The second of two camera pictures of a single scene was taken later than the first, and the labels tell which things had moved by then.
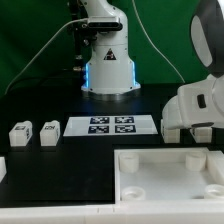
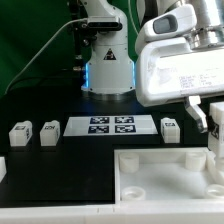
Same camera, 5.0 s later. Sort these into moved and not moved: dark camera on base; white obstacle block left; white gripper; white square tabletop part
Moved: white gripper
Not moved: white obstacle block left; white square tabletop part; dark camera on base
